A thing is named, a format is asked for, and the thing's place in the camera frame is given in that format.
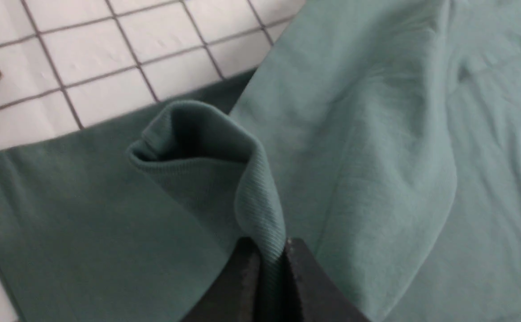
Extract green long-sleeve top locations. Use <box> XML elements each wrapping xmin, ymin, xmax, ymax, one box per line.
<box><xmin>0</xmin><ymin>0</ymin><xmax>521</xmax><ymax>322</ymax></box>

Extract white grid table cloth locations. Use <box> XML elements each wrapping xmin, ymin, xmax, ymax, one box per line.
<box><xmin>0</xmin><ymin>0</ymin><xmax>308</xmax><ymax>322</ymax></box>

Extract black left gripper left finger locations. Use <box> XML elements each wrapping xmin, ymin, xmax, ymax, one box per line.
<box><xmin>182</xmin><ymin>238</ymin><xmax>261</xmax><ymax>322</ymax></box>

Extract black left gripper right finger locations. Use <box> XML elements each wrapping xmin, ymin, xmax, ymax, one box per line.
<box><xmin>283</xmin><ymin>238</ymin><xmax>369</xmax><ymax>322</ymax></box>

